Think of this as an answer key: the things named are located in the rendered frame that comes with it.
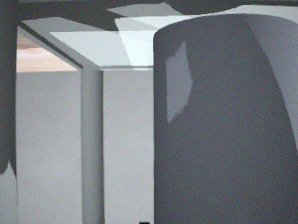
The grey shelving unit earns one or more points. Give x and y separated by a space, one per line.
92 36

